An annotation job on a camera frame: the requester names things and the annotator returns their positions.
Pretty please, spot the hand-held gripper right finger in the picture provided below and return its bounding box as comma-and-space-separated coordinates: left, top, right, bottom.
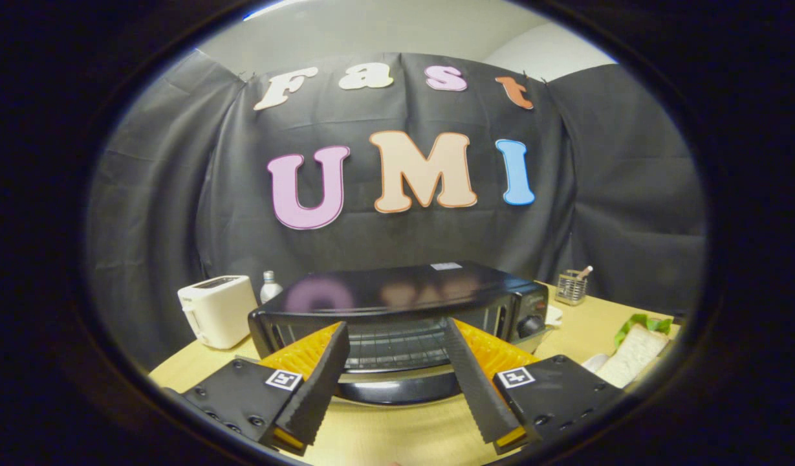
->
441, 316, 627, 456

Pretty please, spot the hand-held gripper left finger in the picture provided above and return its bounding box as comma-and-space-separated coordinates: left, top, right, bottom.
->
163, 320, 351, 457

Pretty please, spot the white slot toaster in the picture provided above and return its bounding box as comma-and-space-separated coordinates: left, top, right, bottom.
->
177, 275, 259, 350

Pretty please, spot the clear bottle with silver cap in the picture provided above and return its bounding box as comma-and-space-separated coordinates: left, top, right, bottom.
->
260, 271, 284, 305

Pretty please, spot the metal wire utensil holder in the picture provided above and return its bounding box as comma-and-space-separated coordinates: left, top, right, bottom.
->
555, 269, 588, 306

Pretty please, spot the white bread lettuce sandwich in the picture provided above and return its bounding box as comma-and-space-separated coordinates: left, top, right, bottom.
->
594, 314, 675, 389

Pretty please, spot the black toaster oven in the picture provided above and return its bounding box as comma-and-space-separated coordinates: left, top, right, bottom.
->
248, 261, 550, 406

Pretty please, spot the white rectangular dish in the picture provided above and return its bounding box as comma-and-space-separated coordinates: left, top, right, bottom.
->
581, 352, 673, 392

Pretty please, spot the black backdrop cloth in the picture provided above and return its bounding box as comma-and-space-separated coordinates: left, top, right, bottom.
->
87, 49, 707, 373

